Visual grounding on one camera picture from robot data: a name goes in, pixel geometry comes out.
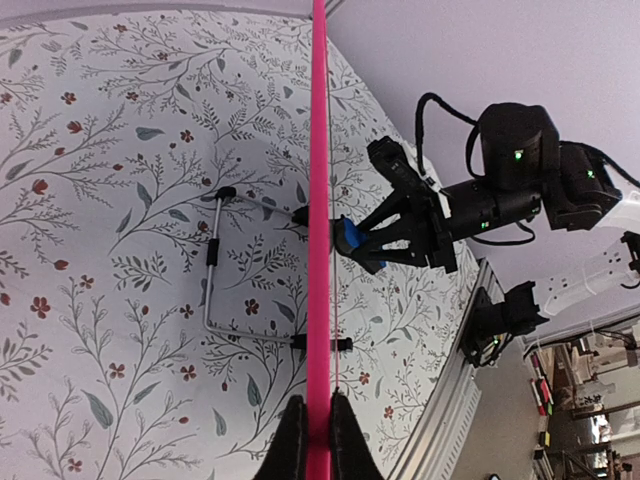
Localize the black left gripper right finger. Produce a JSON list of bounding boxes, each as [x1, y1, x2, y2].
[[329, 392, 383, 480]]

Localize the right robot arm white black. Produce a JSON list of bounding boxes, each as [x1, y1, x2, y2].
[[333, 102, 639, 320]]

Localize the blue whiteboard eraser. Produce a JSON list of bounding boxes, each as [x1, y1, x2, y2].
[[333, 216, 387, 274]]

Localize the right aluminium frame post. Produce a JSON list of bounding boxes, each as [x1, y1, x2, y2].
[[325, 0, 344, 14]]

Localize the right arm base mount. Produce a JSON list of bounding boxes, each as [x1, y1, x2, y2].
[[460, 281, 549, 368]]

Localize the wire easel stand black tips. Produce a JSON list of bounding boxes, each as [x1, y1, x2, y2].
[[203, 185, 354, 352]]

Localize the floral patterned table mat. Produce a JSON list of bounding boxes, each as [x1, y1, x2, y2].
[[1, 8, 312, 479]]

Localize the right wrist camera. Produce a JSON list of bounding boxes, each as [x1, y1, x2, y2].
[[367, 136, 451, 219]]

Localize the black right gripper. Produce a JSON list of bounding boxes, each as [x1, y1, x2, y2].
[[349, 180, 542, 274]]

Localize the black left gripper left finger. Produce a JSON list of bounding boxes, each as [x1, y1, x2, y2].
[[254, 395, 308, 480]]

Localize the front aluminium rail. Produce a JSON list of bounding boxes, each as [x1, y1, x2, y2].
[[389, 258, 501, 480]]

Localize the pink framed whiteboard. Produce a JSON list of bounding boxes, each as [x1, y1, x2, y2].
[[306, 1, 331, 479]]

